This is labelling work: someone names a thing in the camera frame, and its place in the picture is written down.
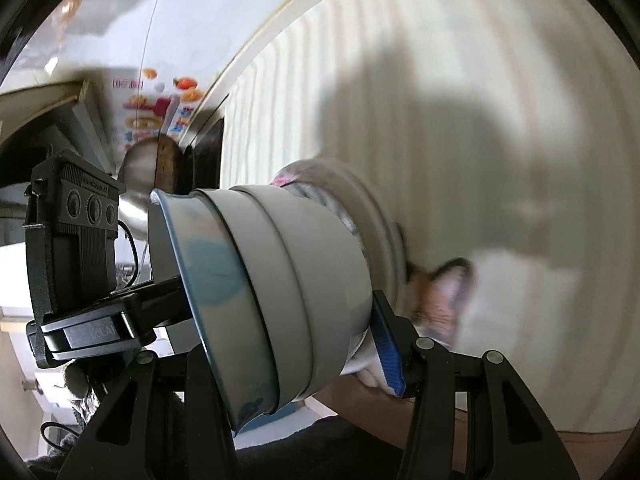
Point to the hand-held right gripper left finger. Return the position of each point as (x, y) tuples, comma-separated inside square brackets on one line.
[(200, 385)]

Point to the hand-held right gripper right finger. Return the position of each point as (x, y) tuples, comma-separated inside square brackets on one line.
[(387, 345)]

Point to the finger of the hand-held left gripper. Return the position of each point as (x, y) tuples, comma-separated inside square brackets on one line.
[(165, 302)]

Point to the white bowl blue print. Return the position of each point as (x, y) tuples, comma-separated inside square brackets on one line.
[(210, 270)]

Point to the plain white bowl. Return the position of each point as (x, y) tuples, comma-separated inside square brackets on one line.
[(260, 280)]

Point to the white rose-print plate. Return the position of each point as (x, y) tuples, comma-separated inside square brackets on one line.
[(385, 240)]

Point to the calico cat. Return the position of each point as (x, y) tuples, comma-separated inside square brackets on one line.
[(440, 305)]

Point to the steel pot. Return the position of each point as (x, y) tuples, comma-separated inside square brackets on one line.
[(137, 185)]

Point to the black flat panel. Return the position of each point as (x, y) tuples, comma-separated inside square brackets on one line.
[(207, 160)]

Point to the striped tablecloth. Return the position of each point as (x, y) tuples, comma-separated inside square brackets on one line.
[(450, 60)]

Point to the wall poster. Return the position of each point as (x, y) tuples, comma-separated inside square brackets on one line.
[(150, 110)]

